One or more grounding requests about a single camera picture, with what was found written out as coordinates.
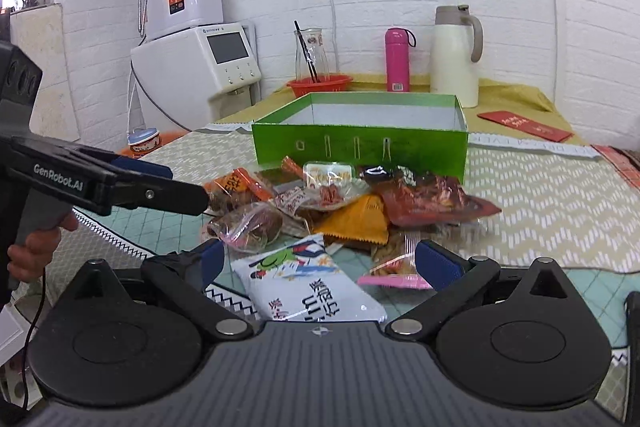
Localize pink edged snack packet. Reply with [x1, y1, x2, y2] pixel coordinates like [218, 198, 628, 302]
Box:
[357, 231, 432, 291]

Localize clear bag dried plums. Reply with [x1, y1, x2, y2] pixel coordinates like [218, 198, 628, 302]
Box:
[204, 202, 283, 254]

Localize dark red snack packet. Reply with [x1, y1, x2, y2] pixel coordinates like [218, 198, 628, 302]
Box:
[359, 166, 501, 229]

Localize orange snack packet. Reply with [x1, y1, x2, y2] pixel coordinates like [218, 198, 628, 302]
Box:
[314, 194, 390, 245]

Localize orange striped snack bag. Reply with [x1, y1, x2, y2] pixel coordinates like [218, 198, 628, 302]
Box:
[204, 168, 272, 217]

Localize white printed snack bag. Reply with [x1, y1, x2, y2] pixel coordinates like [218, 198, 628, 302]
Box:
[231, 234, 387, 323]

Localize clear pack red sausages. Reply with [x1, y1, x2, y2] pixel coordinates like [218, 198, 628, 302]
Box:
[272, 156, 370, 216]

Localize person's left hand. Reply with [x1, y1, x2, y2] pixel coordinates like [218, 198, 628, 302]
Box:
[8, 212, 78, 283]

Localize instant noodle cup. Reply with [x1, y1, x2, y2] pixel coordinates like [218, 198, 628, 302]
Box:
[127, 128, 162, 158]

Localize teal diamond pattern mat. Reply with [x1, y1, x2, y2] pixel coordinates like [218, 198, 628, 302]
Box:
[75, 209, 639, 349]

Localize orange plastic basin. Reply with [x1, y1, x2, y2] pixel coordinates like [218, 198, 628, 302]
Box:
[119, 128, 186, 158]

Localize white water dispenser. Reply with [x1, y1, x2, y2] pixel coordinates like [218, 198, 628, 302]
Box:
[131, 22, 262, 132]

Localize chevron pattern mat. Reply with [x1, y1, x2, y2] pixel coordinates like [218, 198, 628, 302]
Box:
[44, 121, 640, 293]

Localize green cardboard box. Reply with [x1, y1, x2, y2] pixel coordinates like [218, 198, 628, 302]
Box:
[252, 91, 469, 180]

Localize yellow tablecloth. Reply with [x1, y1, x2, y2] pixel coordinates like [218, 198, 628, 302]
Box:
[219, 78, 587, 145]

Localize red plastic basket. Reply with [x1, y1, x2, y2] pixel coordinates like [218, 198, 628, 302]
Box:
[286, 74, 352, 98]

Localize black chopsticks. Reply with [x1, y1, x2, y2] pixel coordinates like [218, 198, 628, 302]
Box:
[294, 20, 318, 83]

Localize clear glass carafe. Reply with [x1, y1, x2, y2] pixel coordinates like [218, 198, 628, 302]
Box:
[294, 28, 330, 79]

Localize pink water bottle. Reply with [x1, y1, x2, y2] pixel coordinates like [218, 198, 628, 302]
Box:
[384, 27, 416, 92]

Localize white thermos jug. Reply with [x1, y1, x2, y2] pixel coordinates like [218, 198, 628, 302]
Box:
[430, 4, 484, 108]

